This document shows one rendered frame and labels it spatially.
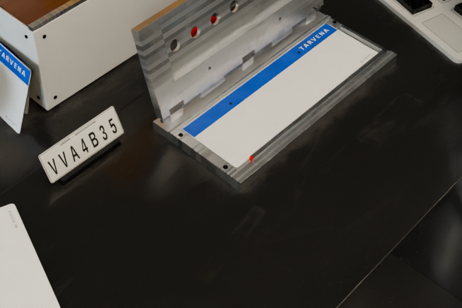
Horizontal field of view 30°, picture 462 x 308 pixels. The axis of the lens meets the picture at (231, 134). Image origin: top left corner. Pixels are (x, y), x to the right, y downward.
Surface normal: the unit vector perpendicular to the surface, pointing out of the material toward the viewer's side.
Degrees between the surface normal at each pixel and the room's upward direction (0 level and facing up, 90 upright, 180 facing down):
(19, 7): 0
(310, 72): 0
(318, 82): 0
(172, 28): 74
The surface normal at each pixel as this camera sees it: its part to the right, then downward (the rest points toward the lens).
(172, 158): 0.02, -0.68
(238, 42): 0.71, 0.29
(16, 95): -0.67, 0.21
